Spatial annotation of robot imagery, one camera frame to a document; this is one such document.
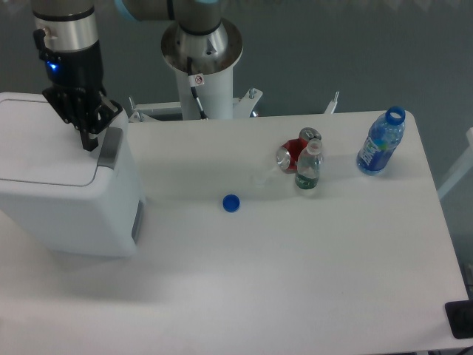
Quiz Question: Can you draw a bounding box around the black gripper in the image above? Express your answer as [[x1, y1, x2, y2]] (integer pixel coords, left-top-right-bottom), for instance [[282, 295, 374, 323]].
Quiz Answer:
[[33, 29, 123, 151]]

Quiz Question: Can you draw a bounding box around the white trash can lid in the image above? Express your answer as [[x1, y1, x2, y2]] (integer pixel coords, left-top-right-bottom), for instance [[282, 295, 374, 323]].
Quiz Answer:
[[1, 92, 100, 186]]

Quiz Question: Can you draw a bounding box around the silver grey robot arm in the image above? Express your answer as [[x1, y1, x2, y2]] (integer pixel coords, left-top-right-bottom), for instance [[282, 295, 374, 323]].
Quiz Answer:
[[31, 1, 222, 152]]

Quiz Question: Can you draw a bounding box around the white trash can body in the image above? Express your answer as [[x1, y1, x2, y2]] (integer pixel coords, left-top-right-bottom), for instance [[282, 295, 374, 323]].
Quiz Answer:
[[1, 113, 146, 257]]

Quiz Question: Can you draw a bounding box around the blue bottle cap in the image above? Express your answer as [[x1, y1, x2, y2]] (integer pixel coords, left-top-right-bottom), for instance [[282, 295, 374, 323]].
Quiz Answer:
[[222, 194, 240, 213]]

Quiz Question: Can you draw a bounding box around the crushed red soda can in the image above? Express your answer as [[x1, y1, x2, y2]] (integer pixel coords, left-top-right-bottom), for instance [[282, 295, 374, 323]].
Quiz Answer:
[[276, 138, 307, 173]]

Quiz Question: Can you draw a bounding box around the clear green-label plastic bottle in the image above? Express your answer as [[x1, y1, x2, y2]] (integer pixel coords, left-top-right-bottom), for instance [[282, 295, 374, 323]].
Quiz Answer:
[[295, 138, 323, 190]]

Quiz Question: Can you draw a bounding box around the blue drink bottle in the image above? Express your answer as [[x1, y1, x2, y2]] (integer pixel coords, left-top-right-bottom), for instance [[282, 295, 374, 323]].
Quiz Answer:
[[356, 106, 406, 175]]

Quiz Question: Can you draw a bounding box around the black device at edge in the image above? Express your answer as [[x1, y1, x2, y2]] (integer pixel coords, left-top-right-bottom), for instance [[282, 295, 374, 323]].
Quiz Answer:
[[444, 300, 472, 339]]

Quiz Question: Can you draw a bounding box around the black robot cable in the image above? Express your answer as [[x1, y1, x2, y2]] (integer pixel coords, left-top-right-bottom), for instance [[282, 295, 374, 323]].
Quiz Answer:
[[186, 55, 210, 121]]

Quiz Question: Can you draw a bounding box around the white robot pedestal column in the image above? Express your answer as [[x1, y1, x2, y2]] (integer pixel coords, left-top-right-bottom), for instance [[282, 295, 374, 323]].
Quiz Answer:
[[161, 18, 243, 121]]

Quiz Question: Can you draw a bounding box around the white metal base frame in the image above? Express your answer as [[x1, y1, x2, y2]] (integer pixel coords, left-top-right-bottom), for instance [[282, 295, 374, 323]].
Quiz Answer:
[[127, 87, 341, 124]]

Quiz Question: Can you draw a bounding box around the white frame at right edge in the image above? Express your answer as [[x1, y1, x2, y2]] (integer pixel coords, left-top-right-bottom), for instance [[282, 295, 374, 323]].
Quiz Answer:
[[437, 128, 472, 200]]

